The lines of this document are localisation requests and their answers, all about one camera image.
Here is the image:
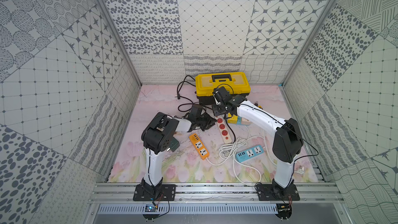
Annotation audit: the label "bundled white cable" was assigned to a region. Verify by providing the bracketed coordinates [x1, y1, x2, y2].
[218, 136, 248, 158]

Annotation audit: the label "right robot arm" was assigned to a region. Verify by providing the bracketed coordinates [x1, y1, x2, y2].
[212, 87, 304, 189]

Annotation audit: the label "white plug on mat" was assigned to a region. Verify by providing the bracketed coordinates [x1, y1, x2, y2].
[294, 166, 306, 175]

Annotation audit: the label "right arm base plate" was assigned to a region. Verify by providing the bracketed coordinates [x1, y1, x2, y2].
[255, 183, 300, 201]

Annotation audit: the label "yellow black toolbox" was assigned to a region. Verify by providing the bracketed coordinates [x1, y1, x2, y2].
[195, 72, 251, 105]

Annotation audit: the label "teal round-end power strip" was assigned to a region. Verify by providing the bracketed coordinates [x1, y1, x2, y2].
[237, 116, 251, 126]

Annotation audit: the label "yellow cube socket adapter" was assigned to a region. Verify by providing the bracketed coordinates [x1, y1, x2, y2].
[227, 114, 239, 124]

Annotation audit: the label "teal USB power strip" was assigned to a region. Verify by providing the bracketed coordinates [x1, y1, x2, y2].
[235, 145, 264, 163]

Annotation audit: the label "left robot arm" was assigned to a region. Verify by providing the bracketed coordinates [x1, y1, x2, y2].
[141, 104, 217, 189]

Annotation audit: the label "aluminium mounting rail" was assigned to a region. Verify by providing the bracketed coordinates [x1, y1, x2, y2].
[88, 183, 344, 203]

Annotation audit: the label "orange USB power strip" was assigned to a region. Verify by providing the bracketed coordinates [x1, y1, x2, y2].
[189, 133, 209, 160]

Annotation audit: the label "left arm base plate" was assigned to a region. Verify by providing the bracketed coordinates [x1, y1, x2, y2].
[133, 182, 176, 201]

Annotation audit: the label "black power cable with plug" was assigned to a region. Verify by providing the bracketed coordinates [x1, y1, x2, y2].
[176, 75, 236, 141]

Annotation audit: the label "white power strip cable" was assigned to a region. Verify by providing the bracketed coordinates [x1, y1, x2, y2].
[206, 133, 277, 186]

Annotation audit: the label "cream power strip red sockets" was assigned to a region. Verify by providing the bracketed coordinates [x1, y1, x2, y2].
[217, 117, 233, 144]

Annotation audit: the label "dark green dragon cube adapter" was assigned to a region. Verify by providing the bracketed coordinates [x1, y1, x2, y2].
[167, 138, 180, 152]

